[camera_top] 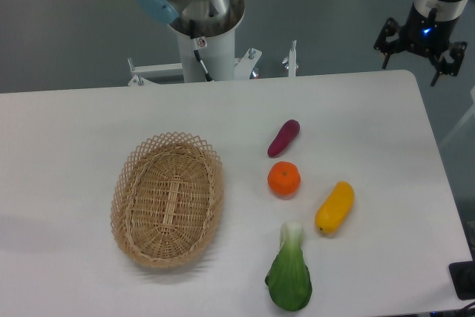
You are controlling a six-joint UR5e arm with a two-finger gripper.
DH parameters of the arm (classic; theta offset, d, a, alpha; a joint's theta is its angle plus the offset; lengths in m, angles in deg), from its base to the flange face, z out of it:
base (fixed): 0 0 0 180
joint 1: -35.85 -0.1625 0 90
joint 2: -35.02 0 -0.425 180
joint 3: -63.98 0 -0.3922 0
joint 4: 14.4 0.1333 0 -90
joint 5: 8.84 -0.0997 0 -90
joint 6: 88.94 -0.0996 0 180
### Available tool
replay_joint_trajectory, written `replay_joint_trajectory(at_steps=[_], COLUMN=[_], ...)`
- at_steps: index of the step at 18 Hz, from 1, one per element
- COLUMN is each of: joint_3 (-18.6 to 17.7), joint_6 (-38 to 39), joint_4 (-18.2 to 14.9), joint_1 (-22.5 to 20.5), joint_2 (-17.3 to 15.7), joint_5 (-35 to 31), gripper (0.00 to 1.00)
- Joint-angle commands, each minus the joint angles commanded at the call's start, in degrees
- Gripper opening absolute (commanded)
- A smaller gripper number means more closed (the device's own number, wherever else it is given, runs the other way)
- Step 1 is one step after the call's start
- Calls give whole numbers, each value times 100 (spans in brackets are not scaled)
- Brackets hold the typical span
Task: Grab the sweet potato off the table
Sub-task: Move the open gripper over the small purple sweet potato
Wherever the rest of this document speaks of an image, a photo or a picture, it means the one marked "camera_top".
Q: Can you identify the woven wicker basket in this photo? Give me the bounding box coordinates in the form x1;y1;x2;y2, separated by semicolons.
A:
111;132;224;269

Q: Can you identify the purple sweet potato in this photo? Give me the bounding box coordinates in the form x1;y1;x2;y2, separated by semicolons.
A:
267;120;301;157

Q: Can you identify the orange tangerine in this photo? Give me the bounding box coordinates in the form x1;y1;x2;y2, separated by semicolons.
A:
267;161;301;196

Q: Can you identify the green bok choy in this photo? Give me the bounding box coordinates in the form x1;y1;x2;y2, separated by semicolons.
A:
264;220;312;312

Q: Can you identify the white metal base frame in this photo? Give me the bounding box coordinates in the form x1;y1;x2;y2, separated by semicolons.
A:
127;39;299;86

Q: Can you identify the black device at table edge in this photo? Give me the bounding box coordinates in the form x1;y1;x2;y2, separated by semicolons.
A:
448;261;474;301

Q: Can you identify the black and white cable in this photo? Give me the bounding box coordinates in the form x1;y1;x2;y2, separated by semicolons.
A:
189;19;214;83

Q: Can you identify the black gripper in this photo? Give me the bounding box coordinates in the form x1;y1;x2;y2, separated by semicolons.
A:
373;5;468;86

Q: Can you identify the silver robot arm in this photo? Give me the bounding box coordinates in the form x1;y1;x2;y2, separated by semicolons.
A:
373;0;468;87

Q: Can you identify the yellow mango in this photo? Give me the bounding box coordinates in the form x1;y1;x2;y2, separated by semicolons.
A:
315;181;355;235

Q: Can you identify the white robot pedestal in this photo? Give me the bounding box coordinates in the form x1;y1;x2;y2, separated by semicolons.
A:
135;0;245;82

